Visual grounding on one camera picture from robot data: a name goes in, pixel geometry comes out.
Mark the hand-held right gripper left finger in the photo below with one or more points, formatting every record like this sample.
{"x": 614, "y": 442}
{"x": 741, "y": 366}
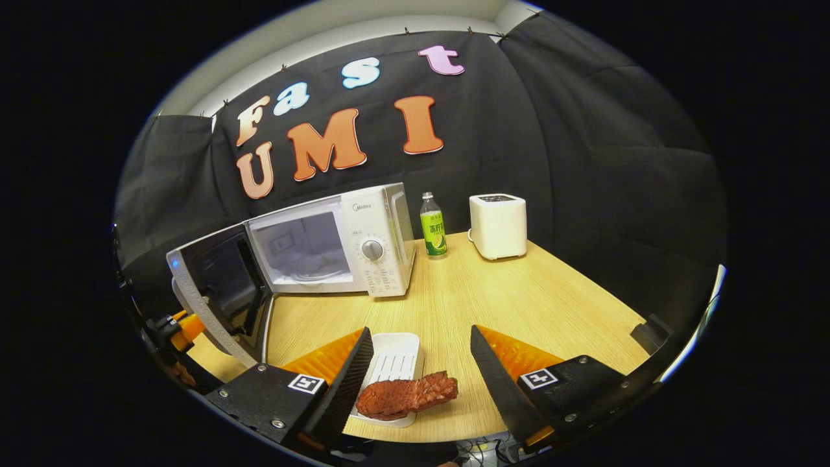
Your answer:
{"x": 347, "y": 389}

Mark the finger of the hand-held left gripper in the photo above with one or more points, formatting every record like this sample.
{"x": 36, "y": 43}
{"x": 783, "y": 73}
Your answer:
{"x": 191, "y": 329}

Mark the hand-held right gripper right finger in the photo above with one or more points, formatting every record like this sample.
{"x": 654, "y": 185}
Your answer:
{"x": 499, "y": 389}

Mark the brown grilled meat steak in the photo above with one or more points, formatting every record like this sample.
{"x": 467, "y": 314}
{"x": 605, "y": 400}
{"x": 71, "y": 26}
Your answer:
{"x": 405, "y": 394}

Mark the white microwave oven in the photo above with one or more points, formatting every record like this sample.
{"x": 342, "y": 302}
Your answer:
{"x": 376, "y": 220}

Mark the white ribbed tray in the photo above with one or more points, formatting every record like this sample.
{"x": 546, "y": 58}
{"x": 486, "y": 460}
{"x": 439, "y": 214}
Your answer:
{"x": 395, "y": 357}

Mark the black block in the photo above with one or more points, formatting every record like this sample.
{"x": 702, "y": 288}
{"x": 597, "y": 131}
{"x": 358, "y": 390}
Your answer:
{"x": 650, "y": 336}

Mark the white toaster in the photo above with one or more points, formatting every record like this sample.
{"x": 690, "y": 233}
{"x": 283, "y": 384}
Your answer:
{"x": 498, "y": 227}

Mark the green label drink bottle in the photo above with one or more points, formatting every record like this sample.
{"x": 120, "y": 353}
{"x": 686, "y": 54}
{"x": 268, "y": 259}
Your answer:
{"x": 433, "y": 233}

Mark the black backdrop cloth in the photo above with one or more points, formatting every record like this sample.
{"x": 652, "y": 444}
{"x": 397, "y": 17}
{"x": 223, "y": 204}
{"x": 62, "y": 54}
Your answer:
{"x": 583, "y": 162}

